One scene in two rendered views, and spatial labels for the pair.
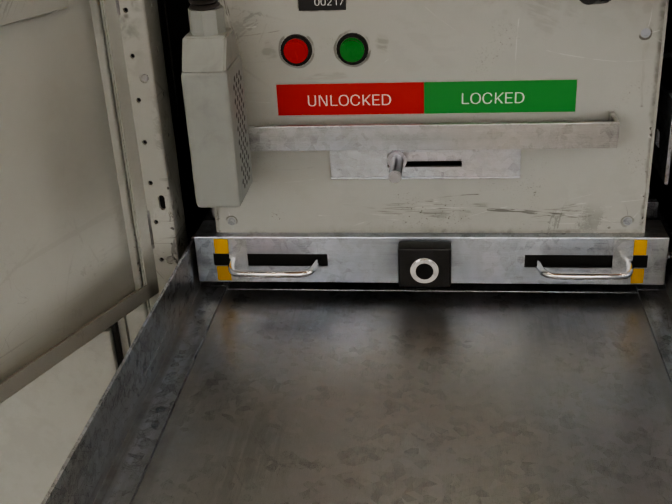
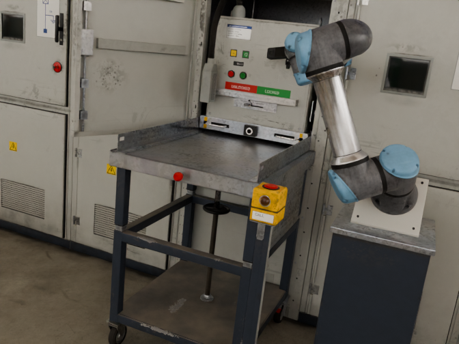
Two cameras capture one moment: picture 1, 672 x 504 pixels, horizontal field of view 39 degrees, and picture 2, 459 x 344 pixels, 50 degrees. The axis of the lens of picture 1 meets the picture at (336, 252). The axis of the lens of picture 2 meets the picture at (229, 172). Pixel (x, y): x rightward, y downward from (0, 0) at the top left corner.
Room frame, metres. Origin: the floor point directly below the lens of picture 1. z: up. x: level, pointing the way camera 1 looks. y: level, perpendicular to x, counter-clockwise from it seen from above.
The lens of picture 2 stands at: (-1.25, -0.58, 1.29)
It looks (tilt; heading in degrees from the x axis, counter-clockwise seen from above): 15 degrees down; 14
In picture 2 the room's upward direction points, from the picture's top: 6 degrees clockwise
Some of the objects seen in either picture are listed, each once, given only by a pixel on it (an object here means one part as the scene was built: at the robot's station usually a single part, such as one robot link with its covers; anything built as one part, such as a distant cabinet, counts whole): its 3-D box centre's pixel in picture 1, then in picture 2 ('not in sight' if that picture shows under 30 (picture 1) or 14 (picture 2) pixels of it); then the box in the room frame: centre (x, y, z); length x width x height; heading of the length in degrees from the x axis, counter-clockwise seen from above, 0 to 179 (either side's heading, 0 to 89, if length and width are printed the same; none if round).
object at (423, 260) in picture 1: (424, 265); (250, 130); (0.96, -0.10, 0.90); 0.06 x 0.03 x 0.05; 83
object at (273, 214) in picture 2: not in sight; (268, 203); (0.08, -0.37, 0.85); 0.08 x 0.08 x 0.10; 83
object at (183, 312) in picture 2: not in sight; (213, 238); (0.65, -0.06, 0.46); 0.64 x 0.58 x 0.66; 173
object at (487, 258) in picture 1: (425, 251); (253, 130); (1.00, -0.11, 0.89); 0.54 x 0.05 x 0.06; 83
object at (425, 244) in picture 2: not in sight; (384, 225); (0.42, -0.72, 0.74); 0.32 x 0.32 x 0.02; 84
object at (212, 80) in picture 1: (218, 116); (209, 82); (0.94, 0.11, 1.09); 0.08 x 0.05 x 0.17; 173
